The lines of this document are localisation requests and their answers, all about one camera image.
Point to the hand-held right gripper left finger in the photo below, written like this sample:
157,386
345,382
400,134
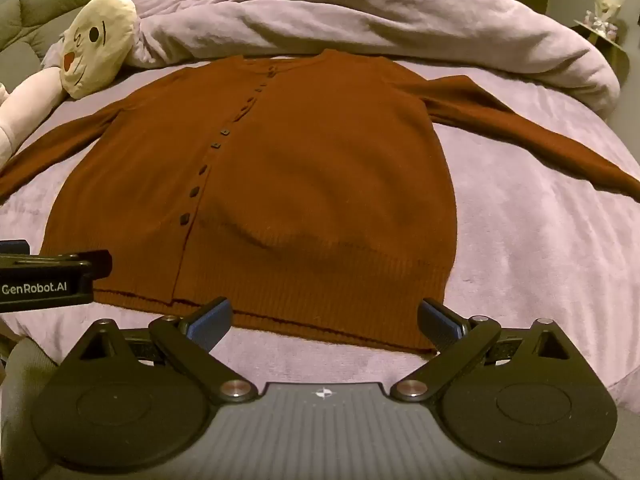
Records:
210,319

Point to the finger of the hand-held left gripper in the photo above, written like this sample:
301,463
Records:
97,262

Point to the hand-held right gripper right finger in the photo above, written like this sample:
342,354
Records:
440,321

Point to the brown knit cardigan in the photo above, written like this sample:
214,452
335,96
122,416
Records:
310,170

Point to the lilac bed sheet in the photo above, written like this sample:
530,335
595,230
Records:
525,260

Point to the person's grey clothing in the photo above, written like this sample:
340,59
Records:
20,410

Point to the cream faced plush toy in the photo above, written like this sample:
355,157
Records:
95,45

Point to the lilac duvet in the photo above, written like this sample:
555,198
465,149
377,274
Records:
400,25

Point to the green bedside table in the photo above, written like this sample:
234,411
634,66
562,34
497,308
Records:
612,52

